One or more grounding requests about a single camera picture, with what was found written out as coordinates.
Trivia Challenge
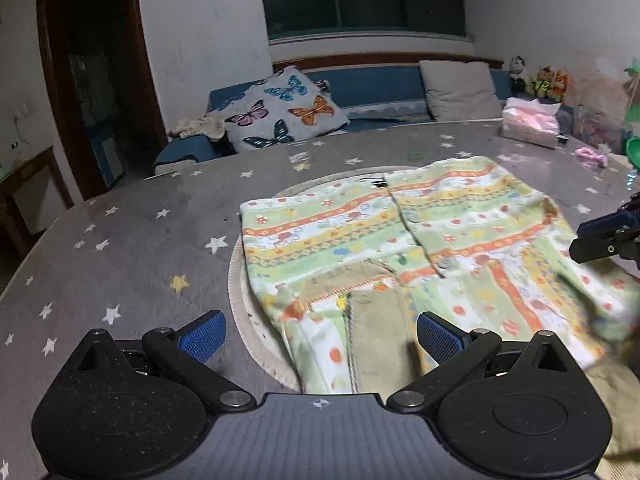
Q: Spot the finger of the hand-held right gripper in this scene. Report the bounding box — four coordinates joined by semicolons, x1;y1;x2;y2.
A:
576;204;640;237
569;231;640;264

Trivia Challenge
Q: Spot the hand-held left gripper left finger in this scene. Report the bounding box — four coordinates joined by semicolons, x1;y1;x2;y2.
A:
60;309;257;415

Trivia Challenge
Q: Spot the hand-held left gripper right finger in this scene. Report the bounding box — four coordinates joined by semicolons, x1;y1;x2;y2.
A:
386;311;587;415

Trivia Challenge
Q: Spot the pink hair scrunchie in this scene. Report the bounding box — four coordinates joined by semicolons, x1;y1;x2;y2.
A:
575;146;609;169

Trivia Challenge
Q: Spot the clear plastic storage box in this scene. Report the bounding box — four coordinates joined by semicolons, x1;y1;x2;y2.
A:
572;105;629;154

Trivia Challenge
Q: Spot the grey star-print tablecloth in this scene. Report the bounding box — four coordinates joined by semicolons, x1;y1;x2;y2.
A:
0;119;640;480

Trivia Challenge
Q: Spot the pink tissue pack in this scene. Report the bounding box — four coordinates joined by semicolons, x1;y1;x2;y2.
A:
500;97;562;149

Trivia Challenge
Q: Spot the green leafy decoration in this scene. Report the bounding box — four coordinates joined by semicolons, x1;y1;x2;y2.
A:
622;57;640;124

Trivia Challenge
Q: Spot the orange fox plush toy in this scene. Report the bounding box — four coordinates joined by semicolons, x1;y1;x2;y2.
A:
550;69;570;103

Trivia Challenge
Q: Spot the yellow bear plush toy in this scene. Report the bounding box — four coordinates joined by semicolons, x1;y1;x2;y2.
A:
530;65;555;99

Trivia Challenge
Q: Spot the panda plush toy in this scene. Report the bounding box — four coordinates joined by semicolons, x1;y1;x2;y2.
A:
509;55;532;95

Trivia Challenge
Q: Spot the plain grey pillow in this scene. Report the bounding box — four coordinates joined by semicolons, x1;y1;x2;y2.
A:
419;60;503;122

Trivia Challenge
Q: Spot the crumpled beige cloth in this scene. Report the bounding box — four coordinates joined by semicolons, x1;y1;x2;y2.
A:
170;116;228;140

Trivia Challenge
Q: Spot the butterfly print pillow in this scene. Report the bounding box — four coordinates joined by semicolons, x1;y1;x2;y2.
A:
218;66;350;155

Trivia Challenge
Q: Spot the wooden side table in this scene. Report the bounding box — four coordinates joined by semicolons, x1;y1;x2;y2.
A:
0;146;75;257

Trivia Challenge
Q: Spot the blue sofa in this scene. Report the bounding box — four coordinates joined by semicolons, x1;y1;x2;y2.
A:
152;52;567;176

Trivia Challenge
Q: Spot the dark wooden door frame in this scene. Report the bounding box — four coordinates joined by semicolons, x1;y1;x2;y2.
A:
36;0;169;197

